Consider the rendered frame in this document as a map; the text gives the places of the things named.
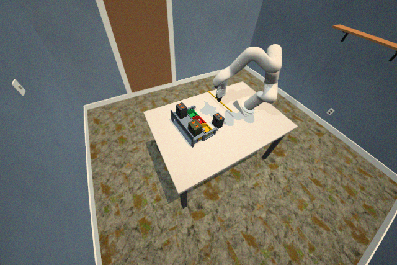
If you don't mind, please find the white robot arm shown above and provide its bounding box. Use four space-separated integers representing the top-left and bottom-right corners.
212 44 282 114

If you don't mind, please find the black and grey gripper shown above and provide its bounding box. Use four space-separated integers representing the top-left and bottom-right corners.
216 87 226 102

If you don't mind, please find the dark grey metal shelf rack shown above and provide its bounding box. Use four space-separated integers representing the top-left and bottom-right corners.
171 110 218 147

